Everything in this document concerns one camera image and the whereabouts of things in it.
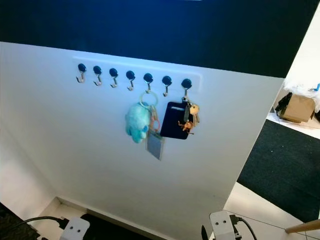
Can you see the navy card holder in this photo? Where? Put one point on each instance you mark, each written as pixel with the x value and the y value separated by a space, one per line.
pixel 171 121

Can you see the light grey right wrist camera mount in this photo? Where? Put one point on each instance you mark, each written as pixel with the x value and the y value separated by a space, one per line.
pixel 221 227

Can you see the black floor mat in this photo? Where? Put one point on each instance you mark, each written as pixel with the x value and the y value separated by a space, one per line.
pixel 120 233
pixel 285 170

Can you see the white plastic bag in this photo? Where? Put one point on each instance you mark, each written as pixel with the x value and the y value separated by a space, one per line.
pixel 305 89

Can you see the light grey left wrist camera mount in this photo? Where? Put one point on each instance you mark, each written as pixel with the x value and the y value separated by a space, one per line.
pixel 76 231

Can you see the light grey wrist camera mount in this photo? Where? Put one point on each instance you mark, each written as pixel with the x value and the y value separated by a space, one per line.
pixel 76 231
pixel 221 227

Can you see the bunch of brass keys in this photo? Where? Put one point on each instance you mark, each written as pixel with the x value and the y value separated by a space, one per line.
pixel 193 110

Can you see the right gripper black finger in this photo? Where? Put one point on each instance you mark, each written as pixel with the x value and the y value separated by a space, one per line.
pixel 204 235

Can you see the white hook rail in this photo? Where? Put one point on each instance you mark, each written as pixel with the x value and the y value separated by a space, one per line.
pixel 140 64

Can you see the blue-capped metal hook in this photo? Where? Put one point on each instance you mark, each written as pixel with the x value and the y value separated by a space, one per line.
pixel 148 77
pixel 167 80
pixel 97 70
pixel 113 72
pixel 130 75
pixel 186 83
pixel 82 67

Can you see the grey badge card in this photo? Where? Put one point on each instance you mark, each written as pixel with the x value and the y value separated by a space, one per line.
pixel 155 146

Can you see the brown cardboard box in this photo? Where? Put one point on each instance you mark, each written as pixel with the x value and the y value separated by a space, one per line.
pixel 302 107

